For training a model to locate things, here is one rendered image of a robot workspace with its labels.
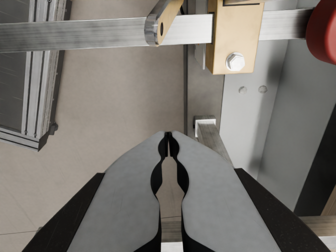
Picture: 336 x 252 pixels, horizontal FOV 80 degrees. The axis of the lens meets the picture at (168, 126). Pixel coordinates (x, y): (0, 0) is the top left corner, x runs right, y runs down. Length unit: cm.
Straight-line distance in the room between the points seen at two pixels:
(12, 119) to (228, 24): 115
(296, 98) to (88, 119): 111
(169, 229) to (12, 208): 192
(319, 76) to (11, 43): 48
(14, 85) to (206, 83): 93
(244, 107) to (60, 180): 144
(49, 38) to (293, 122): 48
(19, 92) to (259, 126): 103
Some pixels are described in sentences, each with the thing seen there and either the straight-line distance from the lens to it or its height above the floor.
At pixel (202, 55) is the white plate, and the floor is 80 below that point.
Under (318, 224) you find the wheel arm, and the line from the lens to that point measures 36.
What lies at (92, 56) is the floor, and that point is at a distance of 119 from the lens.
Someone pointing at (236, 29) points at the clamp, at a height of 87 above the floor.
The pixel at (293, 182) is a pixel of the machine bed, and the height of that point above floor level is 77.
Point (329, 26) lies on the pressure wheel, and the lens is 26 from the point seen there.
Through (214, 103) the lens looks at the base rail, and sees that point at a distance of 46.
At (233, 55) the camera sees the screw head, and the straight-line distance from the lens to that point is 25.
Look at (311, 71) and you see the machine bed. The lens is 49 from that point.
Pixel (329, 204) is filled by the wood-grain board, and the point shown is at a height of 88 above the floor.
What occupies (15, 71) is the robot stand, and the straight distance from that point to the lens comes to 114.
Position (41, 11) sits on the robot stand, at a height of 23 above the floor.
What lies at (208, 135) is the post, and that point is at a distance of 40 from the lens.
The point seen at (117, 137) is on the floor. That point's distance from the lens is 135.
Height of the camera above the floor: 111
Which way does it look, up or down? 61 degrees down
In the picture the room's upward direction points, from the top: 178 degrees clockwise
